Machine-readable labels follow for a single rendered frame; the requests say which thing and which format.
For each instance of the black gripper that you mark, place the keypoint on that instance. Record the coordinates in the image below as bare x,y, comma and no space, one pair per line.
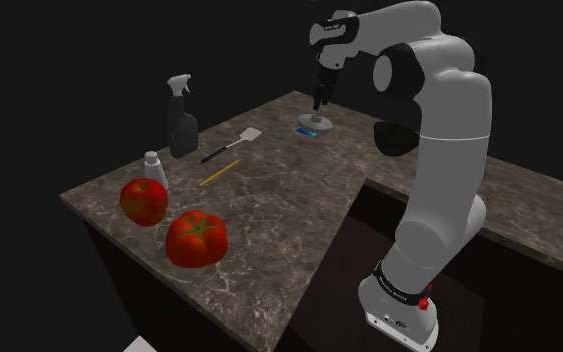
326,80

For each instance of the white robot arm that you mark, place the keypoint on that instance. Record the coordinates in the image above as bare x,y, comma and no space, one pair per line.
451,161

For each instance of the grey round lid with knob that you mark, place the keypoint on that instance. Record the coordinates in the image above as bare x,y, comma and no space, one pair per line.
315,123

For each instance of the blue flat sponge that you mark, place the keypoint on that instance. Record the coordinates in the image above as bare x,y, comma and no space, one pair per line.
306,132

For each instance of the black round bowl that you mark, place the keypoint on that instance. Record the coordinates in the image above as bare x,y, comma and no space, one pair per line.
395,139

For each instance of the yellow pencil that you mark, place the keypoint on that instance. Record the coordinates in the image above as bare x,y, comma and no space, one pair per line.
220,172

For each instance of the black spray bottle white trigger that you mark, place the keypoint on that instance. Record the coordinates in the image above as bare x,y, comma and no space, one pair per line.
182,131

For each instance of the white salt shaker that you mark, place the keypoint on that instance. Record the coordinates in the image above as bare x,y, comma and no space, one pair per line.
154,170

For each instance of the dark robot stand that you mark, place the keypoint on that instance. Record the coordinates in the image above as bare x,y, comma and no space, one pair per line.
339,278

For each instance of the red tomato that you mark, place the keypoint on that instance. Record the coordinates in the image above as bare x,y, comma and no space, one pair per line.
197,241

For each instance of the red apple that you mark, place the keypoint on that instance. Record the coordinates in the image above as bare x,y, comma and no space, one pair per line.
143,202

